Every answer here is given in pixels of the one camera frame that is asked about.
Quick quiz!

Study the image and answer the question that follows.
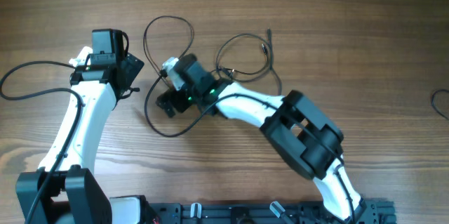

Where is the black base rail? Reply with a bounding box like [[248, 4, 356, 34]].
[[150, 200, 397, 224]]

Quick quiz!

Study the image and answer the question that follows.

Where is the black cable bundle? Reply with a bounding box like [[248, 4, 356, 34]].
[[213, 28, 283, 97]]

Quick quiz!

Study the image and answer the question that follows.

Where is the black separated cable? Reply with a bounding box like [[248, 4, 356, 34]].
[[142, 15, 196, 90]]

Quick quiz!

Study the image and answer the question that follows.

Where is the black left camera cable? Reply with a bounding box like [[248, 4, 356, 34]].
[[0, 60, 85, 224]]

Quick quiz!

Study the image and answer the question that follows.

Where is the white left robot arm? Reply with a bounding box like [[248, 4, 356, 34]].
[[16, 29, 144, 223]]

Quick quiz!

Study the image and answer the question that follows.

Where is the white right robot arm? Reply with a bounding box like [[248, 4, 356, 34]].
[[156, 54, 363, 222]]

